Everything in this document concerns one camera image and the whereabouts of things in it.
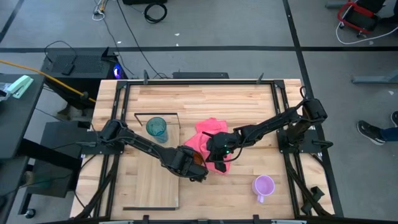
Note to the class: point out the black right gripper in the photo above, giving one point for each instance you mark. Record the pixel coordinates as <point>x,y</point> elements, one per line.
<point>217,149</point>

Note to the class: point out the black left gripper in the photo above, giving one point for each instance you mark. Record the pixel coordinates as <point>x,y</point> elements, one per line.
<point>186,168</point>

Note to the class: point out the orange plastic mug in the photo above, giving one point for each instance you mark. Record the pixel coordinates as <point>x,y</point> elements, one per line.
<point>197,158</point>

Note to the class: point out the pink cloth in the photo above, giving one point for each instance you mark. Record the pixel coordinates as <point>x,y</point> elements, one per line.
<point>211,126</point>

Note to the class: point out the teal translucent tumbler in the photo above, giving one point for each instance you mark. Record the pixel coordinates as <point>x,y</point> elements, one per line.
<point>157,129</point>

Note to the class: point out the purple plastic mug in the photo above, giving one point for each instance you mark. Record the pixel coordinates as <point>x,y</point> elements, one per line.
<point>263,186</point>

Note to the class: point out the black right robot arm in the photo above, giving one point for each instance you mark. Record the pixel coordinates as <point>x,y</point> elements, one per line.
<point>267,126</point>

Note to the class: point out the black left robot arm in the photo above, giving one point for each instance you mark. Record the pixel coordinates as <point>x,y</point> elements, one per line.
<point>140,144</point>

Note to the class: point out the black power strip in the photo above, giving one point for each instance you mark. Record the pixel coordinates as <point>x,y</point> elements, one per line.
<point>200,75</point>

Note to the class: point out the black equipment box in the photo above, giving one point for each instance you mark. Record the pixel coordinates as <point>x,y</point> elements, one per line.
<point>62,137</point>
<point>49,183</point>

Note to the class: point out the black computer tower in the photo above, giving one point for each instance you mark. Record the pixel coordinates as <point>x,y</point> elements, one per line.
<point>87,67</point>

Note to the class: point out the person's shoe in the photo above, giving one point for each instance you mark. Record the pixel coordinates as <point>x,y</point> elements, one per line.
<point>395,118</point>
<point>368,132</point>

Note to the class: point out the small black adapter box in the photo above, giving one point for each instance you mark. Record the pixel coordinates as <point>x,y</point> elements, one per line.
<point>67,66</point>

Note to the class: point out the black caster wheel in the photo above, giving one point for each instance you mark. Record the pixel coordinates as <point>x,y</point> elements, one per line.
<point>30,213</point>

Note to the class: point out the black side desk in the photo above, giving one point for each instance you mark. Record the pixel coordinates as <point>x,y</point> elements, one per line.
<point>18,124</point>

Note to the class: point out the grey metal table foot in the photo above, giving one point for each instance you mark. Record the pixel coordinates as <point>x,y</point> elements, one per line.
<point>373,79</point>
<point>339,4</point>

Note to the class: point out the person's leg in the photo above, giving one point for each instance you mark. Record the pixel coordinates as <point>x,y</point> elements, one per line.
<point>390,134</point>

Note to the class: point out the mint green stapler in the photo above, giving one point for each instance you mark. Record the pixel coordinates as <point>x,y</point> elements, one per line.
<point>20,86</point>

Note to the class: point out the red and black cart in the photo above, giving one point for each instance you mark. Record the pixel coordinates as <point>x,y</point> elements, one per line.
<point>357,18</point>

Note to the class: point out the clear plastic packet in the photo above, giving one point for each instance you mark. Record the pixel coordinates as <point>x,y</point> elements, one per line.
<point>3,91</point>

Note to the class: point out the black metal table frame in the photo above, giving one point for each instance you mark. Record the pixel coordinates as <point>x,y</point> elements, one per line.
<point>202,82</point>

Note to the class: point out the silver aluminium rail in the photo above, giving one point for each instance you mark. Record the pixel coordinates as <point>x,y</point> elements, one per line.
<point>116,222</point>
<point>287,222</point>

